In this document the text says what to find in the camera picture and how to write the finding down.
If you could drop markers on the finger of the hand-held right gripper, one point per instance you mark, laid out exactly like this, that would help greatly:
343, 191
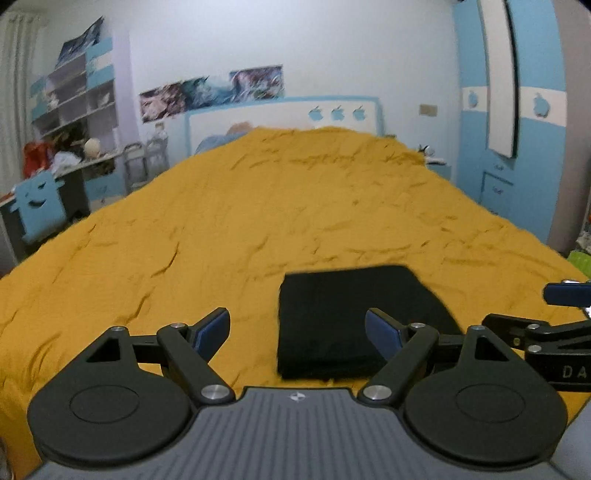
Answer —
517, 325
565, 294

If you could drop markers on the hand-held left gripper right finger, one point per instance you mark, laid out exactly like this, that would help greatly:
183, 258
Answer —
381, 328

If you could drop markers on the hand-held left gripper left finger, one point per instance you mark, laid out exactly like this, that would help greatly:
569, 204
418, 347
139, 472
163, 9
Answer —
213, 325

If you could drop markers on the black pants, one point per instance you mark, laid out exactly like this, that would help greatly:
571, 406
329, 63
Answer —
351, 318

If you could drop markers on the green object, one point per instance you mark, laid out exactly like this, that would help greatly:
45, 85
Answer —
582, 263

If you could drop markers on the person's grey clothing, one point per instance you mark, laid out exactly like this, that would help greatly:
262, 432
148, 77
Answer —
575, 443

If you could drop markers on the mustard yellow blanket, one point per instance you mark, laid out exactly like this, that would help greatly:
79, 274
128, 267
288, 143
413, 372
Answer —
231, 221

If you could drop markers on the white nightstand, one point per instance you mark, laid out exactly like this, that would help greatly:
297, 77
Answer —
438, 170

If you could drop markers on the blue white drawer cabinet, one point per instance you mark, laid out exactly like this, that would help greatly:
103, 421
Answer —
104, 189

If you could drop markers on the metal step stool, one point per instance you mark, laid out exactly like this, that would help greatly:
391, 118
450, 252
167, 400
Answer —
135, 166

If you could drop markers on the blue white wardrobe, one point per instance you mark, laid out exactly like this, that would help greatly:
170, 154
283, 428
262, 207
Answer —
517, 115

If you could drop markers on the blue pillow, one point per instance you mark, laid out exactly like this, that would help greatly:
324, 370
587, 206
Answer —
221, 138

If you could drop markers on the clear plastic bottle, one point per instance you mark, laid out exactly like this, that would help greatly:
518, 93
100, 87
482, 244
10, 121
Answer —
158, 145

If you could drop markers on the grey desk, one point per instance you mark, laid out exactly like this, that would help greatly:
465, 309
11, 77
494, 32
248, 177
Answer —
74, 168

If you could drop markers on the blue smiley face chair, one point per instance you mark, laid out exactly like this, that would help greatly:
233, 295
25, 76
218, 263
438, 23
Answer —
39, 205

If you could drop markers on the cream round ball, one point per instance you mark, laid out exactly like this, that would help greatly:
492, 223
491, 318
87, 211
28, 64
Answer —
92, 148

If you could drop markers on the white plastic bag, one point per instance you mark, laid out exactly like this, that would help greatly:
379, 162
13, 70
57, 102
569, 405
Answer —
67, 161

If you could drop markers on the white blue bed headboard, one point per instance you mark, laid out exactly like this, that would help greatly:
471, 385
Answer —
277, 113

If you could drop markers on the red bag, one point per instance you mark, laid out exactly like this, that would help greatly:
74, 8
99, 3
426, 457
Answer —
37, 159

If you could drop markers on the white curtain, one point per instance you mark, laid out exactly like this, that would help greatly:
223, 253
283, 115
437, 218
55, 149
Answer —
16, 92

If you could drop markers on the poster above shelf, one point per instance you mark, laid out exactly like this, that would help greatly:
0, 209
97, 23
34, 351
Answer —
81, 41

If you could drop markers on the wall switch plate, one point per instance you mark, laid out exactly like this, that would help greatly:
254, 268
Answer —
427, 110

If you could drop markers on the white blue wall shelf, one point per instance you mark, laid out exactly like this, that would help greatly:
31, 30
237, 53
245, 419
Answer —
74, 92

